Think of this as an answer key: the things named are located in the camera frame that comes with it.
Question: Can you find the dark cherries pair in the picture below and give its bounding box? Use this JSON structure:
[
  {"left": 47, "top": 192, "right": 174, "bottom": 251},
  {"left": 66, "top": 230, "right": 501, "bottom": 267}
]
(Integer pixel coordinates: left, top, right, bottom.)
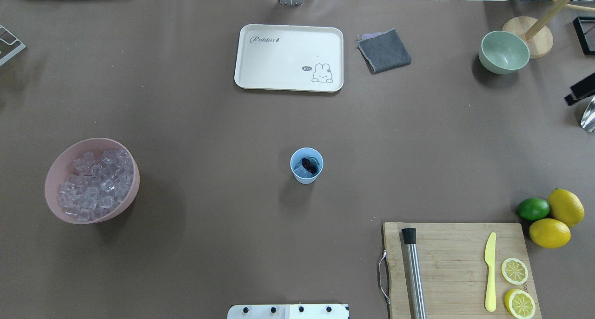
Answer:
[{"left": 300, "top": 157, "right": 319, "bottom": 175}]

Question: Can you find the yellow lemon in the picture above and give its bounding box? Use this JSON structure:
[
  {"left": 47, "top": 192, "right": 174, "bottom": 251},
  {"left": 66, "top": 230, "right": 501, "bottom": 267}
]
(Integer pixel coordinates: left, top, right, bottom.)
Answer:
[
  {"left": 548, "top": 188, "right": 585, "bottom": 227},
  {"left": 529, "top": 218, "right": 571, "bottom": 249}
]

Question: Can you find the wooden glass drying stand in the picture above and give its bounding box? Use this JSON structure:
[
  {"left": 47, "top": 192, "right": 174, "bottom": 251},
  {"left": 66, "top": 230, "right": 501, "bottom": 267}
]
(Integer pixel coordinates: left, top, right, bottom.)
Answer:
[{"left": 502, "top": 0, "right": 594, "bottom": 59}]

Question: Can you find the white cup rack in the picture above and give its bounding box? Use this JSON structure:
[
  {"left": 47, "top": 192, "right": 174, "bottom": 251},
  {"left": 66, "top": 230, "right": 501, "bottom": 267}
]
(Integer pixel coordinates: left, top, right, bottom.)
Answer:
[{"left": 0, "top": 25, "right": 26, "bottom": 66}]

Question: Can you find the yellow lemon near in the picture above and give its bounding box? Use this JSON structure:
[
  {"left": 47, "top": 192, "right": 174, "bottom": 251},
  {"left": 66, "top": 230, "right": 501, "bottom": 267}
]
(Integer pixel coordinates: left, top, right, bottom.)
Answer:
[{"left": 529, "top": 218, "right": 571, "bottom": 249}]

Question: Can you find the steel muddler black tip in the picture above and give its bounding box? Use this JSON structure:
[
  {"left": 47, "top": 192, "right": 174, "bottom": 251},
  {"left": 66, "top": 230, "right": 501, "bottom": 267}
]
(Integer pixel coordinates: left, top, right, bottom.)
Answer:
[{"left": 402, "top": 228, "right": 427, "bottom": 319}]

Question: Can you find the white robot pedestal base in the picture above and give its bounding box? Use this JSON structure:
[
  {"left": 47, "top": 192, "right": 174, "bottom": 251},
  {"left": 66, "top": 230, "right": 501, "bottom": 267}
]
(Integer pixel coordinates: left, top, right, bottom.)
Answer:
[{"left": 227, "top": 303, "right": 350, "bottom": 319}]

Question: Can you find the green lime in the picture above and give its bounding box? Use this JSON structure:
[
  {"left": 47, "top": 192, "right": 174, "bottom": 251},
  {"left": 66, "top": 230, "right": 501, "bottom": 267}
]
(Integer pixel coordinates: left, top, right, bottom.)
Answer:
[{"left": 517, "top": 197, "right": 550, "bottom": 221}]

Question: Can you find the lemon slice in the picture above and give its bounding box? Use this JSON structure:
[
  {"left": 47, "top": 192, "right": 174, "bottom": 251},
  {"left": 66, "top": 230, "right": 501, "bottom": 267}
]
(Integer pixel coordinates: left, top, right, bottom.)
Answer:
[
  {"left": 500, "top": 257, "right": 529, "bottom": 285},
  {"left": 504, "top": 289, "right": 537, "bottom": 319}
]

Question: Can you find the lemon slice lower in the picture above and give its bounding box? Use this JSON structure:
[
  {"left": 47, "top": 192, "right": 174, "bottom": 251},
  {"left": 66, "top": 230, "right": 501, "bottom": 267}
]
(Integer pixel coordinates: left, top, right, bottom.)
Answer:
[{"left": 504, "top": 289, "right": 537, "bottom": 319}]

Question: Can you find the yellow lemon far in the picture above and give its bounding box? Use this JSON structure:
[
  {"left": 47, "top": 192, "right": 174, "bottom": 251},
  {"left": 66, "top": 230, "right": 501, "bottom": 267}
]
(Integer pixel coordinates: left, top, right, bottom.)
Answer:
[{"left": 548, "top": 188, "right": 585, "bottom": 227}]

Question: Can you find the mint green bowl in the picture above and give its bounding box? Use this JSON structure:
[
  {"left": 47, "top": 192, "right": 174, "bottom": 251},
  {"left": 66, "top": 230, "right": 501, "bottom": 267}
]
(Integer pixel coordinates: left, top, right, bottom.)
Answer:
[{"left": 478, "top": 31, "right": 530, "bottom": 75}]

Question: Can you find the pink bowl of ice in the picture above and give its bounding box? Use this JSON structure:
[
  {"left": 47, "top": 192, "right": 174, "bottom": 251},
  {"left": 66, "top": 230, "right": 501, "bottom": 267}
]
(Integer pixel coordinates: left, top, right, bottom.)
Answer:
[{"left": 45, "top": 138, "right": 140, "bottom": 225}]

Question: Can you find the steel ice scoop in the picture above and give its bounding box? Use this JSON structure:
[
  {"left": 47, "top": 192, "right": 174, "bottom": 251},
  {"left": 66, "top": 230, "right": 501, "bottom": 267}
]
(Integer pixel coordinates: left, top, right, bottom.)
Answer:
[{"left": 579, "top": 96, "right": 595, "bottom": 133}]

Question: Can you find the lemon slice upper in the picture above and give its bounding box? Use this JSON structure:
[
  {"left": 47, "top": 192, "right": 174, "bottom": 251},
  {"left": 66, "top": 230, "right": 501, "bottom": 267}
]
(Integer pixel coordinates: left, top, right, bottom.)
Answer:
[{"left": 500, "top": 257, "right": 529, "bottom": 285}]

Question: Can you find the yellow plastic knife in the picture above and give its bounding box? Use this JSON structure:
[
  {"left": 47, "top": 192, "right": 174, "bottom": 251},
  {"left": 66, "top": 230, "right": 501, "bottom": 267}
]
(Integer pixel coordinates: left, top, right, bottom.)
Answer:
[{"left": 484, "top": 232, "right": 497, "bottom": 312}]

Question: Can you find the light blue plastic cup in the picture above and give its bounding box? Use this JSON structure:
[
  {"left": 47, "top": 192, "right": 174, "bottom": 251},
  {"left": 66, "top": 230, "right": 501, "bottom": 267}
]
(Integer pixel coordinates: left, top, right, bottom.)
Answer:
[{"left": 290, "top": 147, "right": 324, "bottom": 184}]

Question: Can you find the cream rabbit serving tray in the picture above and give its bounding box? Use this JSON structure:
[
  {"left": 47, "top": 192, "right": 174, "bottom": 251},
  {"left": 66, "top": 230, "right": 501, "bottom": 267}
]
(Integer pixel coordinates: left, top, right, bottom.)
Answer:
[{"left": 234, "top": 24, "right": 344, "bottom": 93}]

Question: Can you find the grey folded cloth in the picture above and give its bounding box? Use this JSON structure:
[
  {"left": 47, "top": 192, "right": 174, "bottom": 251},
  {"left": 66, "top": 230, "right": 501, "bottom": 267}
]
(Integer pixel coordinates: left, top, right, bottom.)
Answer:
[{"left": 357, "top": 28, "right": 412, "bottom": 74}]

